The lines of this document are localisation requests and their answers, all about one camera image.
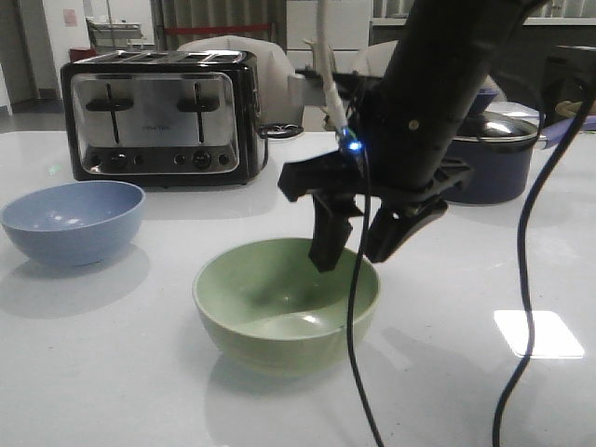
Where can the beige chair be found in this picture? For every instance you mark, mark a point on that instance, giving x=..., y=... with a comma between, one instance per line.
x=373, y=60
x=273, y=70

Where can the glass pot lid blue knob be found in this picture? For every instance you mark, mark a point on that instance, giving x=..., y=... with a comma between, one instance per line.
x=481, y=125

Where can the beige chair right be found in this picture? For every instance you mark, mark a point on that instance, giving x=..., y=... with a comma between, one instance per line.
x=373, y=60

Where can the white cabinet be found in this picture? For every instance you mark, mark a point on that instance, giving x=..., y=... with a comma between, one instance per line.
x=347, y=24

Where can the black and steel toaster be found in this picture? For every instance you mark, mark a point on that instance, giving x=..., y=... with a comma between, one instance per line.
x=165, y=118

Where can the green bowl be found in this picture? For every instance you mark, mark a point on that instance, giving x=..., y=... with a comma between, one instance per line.
x=267, y=307

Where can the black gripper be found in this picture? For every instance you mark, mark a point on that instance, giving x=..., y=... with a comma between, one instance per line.
x=334, y=181

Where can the beige chair left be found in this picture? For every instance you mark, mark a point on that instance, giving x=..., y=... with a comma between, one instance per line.
x=273, y=70

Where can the dark blue saucepan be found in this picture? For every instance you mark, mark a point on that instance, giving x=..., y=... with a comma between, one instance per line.
x=500, y=169

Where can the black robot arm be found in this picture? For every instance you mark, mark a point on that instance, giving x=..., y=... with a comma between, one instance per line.
x=393, y=146

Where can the blue bowl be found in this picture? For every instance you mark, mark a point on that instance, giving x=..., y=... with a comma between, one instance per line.
x=76, y=223

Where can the woven basket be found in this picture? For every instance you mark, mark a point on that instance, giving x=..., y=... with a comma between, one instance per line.
x=567, y=110

